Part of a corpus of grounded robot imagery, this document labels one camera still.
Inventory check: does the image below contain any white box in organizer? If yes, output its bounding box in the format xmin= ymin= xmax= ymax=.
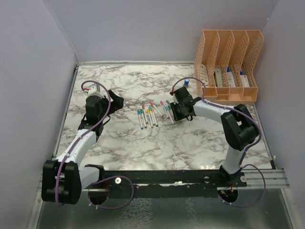
xmin=240 ymin=71 xmax=250 ymax=87

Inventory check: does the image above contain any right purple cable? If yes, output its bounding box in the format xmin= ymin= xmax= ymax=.
xmin=170 ymin=77 xmax=266 ymax=208

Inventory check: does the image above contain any blue grey round stamp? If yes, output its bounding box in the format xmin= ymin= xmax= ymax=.
xmin=183 ymin=78 xmax=190 ymax=88

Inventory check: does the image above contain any light blue cap marker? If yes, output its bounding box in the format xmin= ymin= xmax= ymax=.
xmin=165 ymin=106 xmax=171 ymax=119

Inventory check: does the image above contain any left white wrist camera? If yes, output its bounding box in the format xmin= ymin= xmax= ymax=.
xmin=88 ymin=83 xmax=102 ymax=98

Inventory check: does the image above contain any purple cable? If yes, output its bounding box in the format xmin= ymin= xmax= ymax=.
xmin=170 ymin=77 xmax=266 ymax=208
xmin=54 ymin=81 xmax=134 ymax=210

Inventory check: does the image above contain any peach plastic file organizer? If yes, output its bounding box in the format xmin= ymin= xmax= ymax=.
xmin=194 ymin=30 xmax=264 ymax=105

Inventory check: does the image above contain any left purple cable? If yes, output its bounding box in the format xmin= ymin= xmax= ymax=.
xmin=54 ymin=81 xmax=134 ymax=210

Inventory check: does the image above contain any magenta cap marker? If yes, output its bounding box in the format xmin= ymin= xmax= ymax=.
xmin=160 ymin=101 xmax=169 ymax=119

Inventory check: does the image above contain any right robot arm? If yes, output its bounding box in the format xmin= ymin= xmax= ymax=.
xmin=170 ymin=87 xmax=262 ymax=187

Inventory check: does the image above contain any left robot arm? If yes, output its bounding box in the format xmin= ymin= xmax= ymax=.
xmin=41 ymin=90 xmax=124 ymax=204

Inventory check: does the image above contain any pink cap marker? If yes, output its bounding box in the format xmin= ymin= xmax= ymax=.
xmin=150 ymin=101 xmax=164 ymax=117

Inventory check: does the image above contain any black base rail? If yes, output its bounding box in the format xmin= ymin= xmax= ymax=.
xmin=86 ymin=169 xmax=246 ymax=199

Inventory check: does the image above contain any green cap marker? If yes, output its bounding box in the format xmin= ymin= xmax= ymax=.
xmin=140 ymin=109 xmax=147 ymax=129
xmin=167 ymin=105 xmax=175 ymax=125

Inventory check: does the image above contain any blue cap left marker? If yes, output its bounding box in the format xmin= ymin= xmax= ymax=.
xmin=137 ymin=110 xmax=143 ymax=130

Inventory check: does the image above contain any brown cap marker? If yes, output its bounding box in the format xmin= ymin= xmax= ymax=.
xmin=142 ymin=104 xmax=149 ymax=124

